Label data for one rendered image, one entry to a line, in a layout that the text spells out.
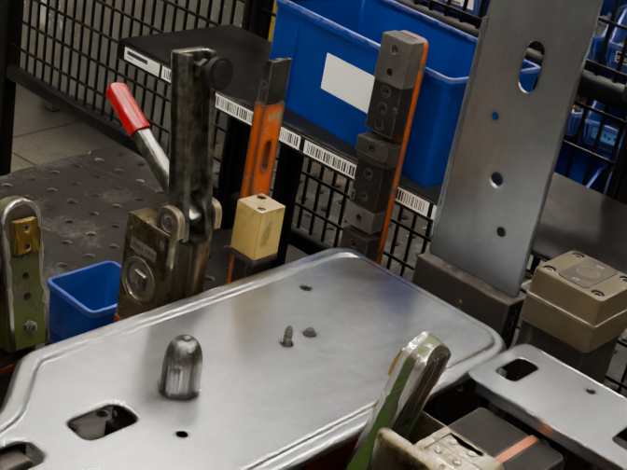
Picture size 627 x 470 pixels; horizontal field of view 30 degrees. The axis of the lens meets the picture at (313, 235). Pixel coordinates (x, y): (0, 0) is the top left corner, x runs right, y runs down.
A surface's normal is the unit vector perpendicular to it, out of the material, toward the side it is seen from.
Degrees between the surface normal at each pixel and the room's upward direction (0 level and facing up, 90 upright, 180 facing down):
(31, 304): 78
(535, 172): 90
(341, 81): 90
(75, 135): 0
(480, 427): 0
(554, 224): 0
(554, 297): 89
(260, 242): 90
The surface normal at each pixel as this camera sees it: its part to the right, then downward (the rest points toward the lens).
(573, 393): 0.17, -0.88
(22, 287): 0.74, 0.22
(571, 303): -0.66, 0.20
